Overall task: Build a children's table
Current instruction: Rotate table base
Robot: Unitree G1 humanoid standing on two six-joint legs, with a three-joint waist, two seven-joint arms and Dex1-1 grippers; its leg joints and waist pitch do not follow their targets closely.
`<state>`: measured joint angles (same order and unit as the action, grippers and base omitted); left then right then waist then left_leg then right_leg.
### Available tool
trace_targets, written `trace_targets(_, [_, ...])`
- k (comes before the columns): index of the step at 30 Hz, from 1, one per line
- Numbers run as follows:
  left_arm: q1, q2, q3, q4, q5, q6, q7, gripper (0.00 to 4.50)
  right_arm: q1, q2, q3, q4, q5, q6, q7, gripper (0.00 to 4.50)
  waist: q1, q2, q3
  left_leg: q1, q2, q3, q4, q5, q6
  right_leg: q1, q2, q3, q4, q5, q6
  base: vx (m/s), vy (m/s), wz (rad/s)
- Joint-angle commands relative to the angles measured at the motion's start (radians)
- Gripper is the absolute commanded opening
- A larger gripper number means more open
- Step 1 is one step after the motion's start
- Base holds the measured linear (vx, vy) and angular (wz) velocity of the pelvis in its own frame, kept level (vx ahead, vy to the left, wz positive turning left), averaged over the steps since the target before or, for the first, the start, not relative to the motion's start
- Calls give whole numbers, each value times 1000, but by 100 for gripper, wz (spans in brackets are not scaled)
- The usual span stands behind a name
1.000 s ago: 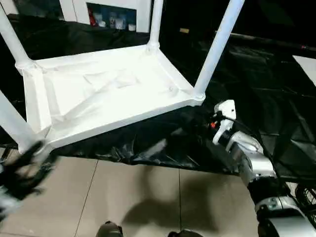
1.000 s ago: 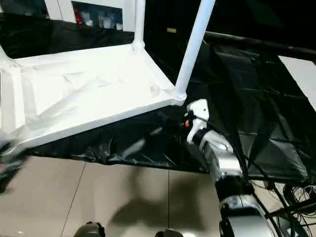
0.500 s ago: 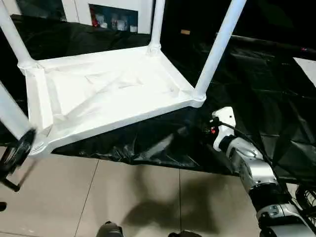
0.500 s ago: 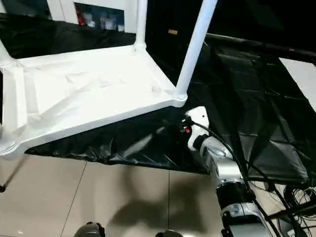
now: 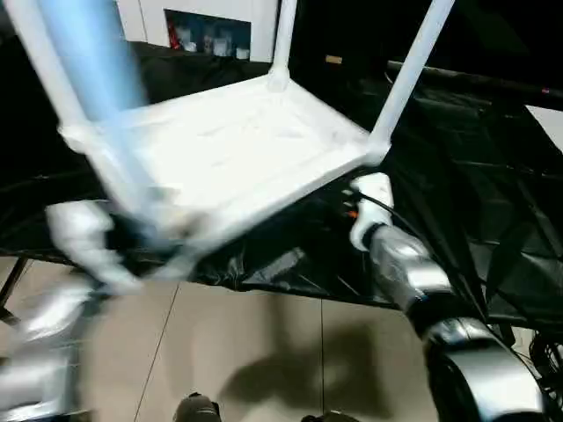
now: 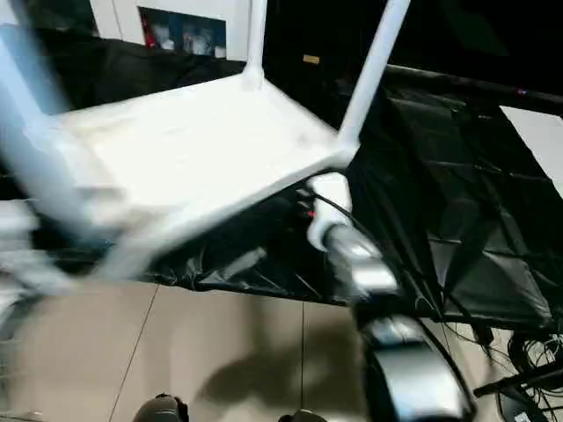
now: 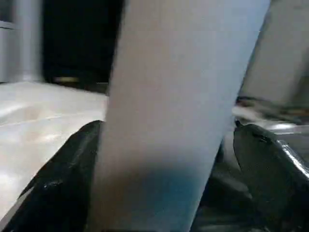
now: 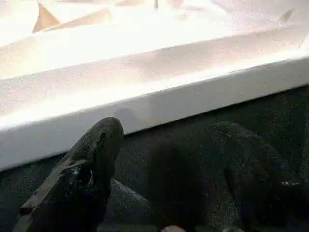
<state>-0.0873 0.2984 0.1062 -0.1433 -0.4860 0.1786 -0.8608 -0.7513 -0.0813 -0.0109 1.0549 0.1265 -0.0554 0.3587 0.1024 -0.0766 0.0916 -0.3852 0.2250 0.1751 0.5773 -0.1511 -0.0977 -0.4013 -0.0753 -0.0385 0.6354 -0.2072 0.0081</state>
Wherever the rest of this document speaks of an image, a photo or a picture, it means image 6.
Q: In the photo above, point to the white plastic table top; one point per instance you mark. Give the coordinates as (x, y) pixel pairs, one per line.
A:
(198, 140)

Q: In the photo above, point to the white plastic table leg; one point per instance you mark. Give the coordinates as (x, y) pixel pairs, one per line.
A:
(39, 132)
(374, 79)
(256, 44)

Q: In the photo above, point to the black plastic mat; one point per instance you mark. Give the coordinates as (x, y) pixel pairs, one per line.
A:
(440, 198)

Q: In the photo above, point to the black case with yellow label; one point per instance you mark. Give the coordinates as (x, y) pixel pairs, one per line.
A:
(308, 35)

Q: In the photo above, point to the black long bar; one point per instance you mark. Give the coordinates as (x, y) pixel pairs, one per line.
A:
(462, 79)

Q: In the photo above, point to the white flat board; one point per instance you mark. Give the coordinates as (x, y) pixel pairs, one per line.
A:
(541, 136)

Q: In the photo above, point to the white cabinet with glass doors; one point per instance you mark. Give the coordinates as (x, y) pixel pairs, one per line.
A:
(114, 17)

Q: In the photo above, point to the black tripod stand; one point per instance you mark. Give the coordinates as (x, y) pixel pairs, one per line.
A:
(519, 382)

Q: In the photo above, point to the dark base with white label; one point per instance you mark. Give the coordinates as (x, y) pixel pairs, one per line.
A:
(528, 409)

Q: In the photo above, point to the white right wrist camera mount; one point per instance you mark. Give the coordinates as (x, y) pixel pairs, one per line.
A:
(332, 198)

